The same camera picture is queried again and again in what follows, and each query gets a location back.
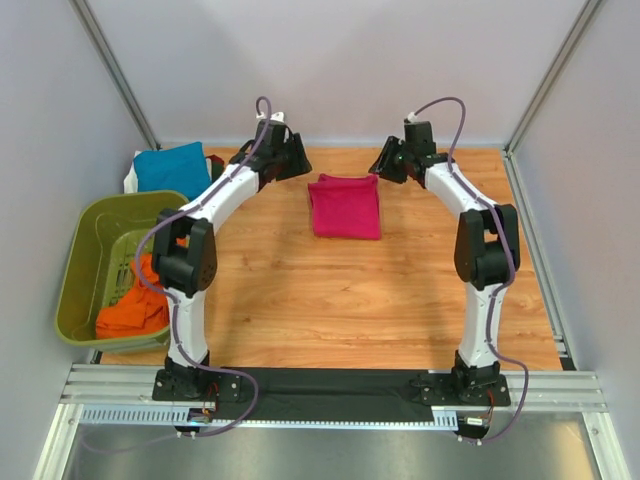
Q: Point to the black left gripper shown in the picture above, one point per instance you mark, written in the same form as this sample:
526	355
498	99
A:
301	164

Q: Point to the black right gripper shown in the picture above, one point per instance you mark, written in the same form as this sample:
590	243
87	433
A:
383	168

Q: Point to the magenta pink t shirt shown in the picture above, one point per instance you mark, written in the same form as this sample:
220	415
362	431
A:
345	207

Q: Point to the olive green plastic basket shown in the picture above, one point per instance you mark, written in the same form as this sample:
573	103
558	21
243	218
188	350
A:
99	273

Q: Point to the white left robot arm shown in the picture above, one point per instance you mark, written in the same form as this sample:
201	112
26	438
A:
184	254

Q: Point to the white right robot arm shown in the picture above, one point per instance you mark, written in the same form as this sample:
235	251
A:
486	251

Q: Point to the folded dark green t shirt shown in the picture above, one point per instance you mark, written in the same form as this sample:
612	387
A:
216	171

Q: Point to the folded dark red t shirt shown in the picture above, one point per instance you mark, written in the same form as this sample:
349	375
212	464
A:
214	159

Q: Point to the folded blue t shirt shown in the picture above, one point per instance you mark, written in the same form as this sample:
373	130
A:
182	169

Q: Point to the folded white t shirt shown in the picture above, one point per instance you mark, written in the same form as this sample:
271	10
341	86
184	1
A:
130	182

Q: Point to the orange t shirt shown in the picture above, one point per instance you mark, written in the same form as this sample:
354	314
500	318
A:
141	311

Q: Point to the black cloth strip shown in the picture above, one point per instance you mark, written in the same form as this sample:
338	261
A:
343	395

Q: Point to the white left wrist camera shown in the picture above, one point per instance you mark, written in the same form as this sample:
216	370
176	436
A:
278	116

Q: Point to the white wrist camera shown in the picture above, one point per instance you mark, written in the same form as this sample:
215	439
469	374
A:
411	117
278	116

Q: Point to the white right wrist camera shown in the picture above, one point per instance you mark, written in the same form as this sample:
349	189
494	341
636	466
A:
411	117

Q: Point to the right aluminium corner post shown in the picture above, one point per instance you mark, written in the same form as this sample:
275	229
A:
580	26

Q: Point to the aluminium corner post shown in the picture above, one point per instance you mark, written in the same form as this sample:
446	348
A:
98	38
580	26

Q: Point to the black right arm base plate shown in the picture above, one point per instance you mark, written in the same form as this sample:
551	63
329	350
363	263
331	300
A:
442	389

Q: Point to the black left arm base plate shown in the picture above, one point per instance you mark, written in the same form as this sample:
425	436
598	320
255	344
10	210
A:
198	385

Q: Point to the slotted grey cable duct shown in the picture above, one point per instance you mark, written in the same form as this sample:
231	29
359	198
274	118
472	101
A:
443	420

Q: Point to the left aluminium corner post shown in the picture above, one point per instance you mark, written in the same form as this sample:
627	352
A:
98	38

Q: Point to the aluminium front rail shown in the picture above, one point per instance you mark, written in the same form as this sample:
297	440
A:
548	391

